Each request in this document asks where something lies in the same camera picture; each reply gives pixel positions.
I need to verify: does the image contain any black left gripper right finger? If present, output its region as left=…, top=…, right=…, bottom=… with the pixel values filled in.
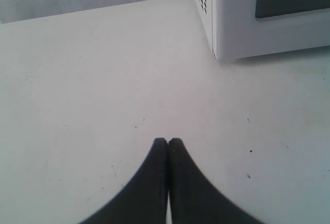
left=168, top=138, right=261, bottom=223

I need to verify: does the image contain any white microwave door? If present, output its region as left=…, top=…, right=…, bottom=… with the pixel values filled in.
left=211, top=0, right=330, bottom=60

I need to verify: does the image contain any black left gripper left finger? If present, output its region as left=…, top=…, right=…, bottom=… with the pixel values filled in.
left=82, top=138, right=169, bottom=223

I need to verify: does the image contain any white Midea microwave oven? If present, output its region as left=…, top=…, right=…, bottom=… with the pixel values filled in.
left=191, top=0, right=330, bottom=60

